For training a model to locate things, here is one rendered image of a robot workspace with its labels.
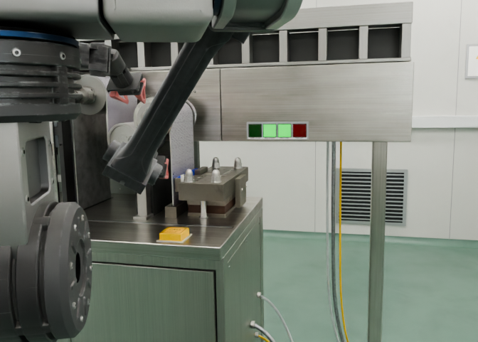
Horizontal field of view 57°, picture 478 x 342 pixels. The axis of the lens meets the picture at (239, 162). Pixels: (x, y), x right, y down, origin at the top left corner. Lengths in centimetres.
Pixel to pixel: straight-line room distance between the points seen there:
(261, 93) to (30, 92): 142
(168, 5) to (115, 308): 119
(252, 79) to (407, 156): 257
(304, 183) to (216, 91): 247
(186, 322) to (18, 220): 101
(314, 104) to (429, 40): 252
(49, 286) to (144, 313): 102
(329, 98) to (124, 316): 107
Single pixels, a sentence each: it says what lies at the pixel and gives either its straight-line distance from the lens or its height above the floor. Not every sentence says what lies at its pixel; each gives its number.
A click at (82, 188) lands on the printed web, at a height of 99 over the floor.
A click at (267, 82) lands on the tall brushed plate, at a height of 138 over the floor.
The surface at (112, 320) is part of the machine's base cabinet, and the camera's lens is 151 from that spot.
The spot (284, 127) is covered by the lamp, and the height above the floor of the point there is 120.
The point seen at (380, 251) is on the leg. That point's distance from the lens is 203.
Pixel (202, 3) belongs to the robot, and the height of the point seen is 139.
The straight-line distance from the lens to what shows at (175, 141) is 159.
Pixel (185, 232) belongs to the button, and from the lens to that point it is 133.
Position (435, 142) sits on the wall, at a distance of 418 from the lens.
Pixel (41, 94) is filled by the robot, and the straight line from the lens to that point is 43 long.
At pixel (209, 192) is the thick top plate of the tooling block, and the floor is 100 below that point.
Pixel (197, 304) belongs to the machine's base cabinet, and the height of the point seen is 71.
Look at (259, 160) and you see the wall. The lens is 419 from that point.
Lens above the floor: 130
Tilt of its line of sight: 8 degrees down
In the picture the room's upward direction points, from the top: 1 degrees counter-clockwise
